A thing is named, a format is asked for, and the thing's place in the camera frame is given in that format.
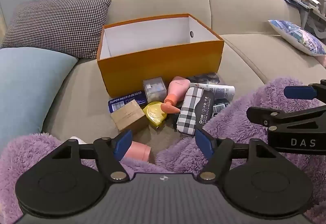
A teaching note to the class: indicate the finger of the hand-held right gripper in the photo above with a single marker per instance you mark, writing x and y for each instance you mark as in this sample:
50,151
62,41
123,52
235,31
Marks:
264,115
298,92

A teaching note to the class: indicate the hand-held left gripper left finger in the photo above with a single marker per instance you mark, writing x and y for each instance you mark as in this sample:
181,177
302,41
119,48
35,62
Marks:
124,144

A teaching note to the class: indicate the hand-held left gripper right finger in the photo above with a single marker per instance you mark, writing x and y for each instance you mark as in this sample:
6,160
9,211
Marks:
205,143

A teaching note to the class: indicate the pink cup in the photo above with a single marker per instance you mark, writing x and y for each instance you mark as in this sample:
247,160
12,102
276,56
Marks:
138,151

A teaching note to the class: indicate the small brown cardboard box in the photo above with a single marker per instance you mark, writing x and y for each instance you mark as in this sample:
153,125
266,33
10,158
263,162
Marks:
128,115

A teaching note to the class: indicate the plaid glasses case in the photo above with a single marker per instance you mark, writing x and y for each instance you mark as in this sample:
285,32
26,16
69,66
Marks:
189,111

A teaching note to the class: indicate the dark blue case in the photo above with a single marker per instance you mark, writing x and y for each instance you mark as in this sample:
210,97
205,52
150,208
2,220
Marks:
219,108

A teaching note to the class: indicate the blue tin case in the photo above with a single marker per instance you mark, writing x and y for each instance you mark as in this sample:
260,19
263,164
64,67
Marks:
119,105

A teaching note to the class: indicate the yellow tape measure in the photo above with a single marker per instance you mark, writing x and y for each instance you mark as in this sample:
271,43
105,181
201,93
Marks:
154,113

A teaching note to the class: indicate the small white box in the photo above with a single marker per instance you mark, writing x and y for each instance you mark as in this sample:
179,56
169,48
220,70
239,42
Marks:
77,139

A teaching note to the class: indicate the white printed tube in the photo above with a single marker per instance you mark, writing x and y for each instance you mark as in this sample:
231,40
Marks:
216,90

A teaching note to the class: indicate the pink pump bottle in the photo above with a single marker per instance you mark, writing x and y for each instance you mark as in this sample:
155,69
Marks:
177,87

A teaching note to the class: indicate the silver cube box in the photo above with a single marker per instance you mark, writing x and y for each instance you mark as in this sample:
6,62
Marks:
154,88

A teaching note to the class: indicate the dark patterned box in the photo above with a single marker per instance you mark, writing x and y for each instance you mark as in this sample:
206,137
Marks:
203,78

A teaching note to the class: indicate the orange cardboard box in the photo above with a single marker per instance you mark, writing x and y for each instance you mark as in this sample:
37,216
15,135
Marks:
163,66

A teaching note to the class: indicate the purple fuzzy blanket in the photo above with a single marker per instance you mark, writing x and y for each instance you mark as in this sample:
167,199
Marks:
254,106

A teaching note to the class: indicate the beige sofa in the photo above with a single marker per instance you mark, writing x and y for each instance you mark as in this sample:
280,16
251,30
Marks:
254,60

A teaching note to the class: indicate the blue printed pillow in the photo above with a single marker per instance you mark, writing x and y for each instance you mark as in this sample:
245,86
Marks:
300,37

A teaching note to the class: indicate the white side table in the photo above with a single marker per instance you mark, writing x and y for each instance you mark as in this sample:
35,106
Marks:
314,20

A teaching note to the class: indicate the light blue pillow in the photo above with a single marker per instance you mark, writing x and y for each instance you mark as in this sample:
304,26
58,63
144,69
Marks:
28,91

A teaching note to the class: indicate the houndstooth pillow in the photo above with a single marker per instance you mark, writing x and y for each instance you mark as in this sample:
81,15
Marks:
56,26

